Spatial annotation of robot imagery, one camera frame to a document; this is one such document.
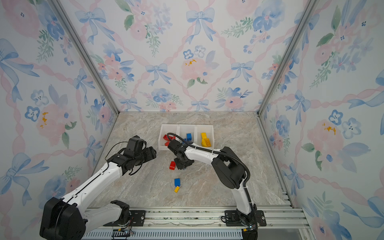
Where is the yellow curved lego brick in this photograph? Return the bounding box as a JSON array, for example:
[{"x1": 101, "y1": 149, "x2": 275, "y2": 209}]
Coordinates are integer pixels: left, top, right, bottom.
[{"x1": 205, "y1": 138, "x2": 212, "y2": 147}]

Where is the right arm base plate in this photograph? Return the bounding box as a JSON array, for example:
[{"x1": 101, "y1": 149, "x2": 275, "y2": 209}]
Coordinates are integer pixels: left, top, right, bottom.
[{"x1": 221, "y1": 209, "x2": 267, "y2": 229}]

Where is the left aluminium corner post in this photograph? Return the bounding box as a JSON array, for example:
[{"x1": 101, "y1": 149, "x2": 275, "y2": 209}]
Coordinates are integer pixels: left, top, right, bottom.
[{"x1": 48, "y1": 0, "x2": 120, "y2": 115}]

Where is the aluminium corner post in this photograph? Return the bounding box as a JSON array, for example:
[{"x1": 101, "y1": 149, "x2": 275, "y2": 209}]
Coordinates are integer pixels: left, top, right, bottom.
[
  {"x1": 48, "y1": 0, "x2": 120, "y2": 115},
  {"x1": 258, "y1": 0, "x2": 318, "y2": 117}
]

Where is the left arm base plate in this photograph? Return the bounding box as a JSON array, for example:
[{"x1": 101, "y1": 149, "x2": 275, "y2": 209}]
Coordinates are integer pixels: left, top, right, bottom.
[{"x1": 103, "y1": 210, "x2": 147, "y2": 227}]

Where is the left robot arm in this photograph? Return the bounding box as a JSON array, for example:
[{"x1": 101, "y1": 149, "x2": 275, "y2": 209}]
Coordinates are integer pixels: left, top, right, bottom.
[{"x1": 40, "y1": 136, "x2": 157, "y2": 240}]

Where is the aluminium rail frame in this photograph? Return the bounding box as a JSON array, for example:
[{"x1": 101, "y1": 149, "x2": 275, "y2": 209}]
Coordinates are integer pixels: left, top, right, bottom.
[{"x1": 80, "y1": 206, "x2": 314, "y2": 240}]

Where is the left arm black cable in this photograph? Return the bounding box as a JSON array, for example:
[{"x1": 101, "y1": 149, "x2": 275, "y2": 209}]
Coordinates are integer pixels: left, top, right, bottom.
[{"x1": 104, "y1": 140, "x2": 130, "y2": 164}]

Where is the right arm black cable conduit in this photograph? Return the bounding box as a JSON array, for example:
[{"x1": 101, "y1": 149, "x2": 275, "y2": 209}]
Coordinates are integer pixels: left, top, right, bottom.
[{"x1": 166, "y1": 132, "x2": 259, "y2": 229}]

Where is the white bin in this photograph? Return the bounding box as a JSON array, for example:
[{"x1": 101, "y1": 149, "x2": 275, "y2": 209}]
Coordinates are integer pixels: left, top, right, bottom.
[
  {"x1": 158, "y1": 124, "x2": 179, "y2": 151},
  {"x1": 178, "y1": 125, "x2": 197, "y2": 146},
  {"x1": 194, "y1": 125, "x2": 215, "y2": 149}
]

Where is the red square lego brick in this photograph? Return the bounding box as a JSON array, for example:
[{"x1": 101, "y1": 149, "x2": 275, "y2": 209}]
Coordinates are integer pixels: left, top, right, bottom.
[{"x1": 169, "y1": 161, "x2": 176, "y2": 170}]

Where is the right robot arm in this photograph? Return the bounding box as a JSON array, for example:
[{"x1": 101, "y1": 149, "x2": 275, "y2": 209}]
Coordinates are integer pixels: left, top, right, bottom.
[{"x1": 168, "y1": 140, "x2": 257, "y2": 227}]

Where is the right aluminium corner post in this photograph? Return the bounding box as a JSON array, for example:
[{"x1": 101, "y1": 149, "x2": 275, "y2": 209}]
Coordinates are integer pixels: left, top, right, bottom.
[{"x1": 258, "y1": 0, "x2": 318, "y2": 117}]

